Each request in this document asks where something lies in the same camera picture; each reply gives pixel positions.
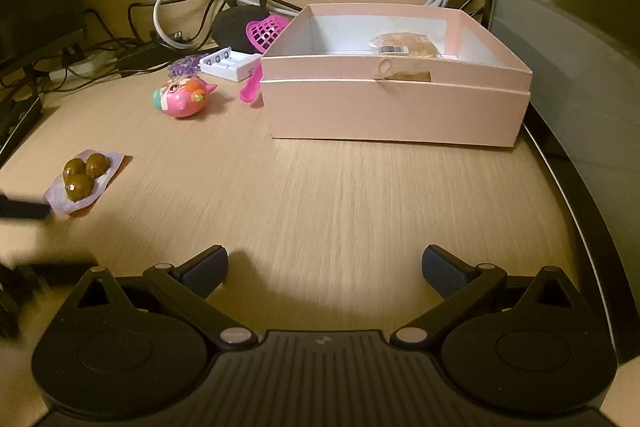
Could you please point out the black plush toy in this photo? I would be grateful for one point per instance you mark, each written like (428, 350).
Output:
(229, 27)

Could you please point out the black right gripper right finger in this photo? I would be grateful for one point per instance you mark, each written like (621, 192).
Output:
(463, 289)

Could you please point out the black power adapter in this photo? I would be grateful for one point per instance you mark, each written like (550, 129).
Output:
(144, 57)

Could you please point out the black keyboard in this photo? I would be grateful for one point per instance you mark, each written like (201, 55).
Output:
(18, 118)

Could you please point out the pink cardboard box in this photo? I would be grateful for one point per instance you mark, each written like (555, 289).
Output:
(322, 80)

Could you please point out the white battery charger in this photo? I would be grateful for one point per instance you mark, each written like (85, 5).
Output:
(229, 64)

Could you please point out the white power strip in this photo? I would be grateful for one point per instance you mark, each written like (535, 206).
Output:
(91, 66)

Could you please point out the purple snowflake ornament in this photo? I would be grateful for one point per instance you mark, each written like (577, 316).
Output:
(187, 66)

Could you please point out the brown chocolate balls packet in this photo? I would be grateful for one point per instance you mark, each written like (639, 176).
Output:
(83, 180)

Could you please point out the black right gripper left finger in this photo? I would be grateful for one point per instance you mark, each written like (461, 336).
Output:
(183, 291)

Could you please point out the packaged bread snack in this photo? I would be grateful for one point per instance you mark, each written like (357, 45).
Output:
(404, 43)

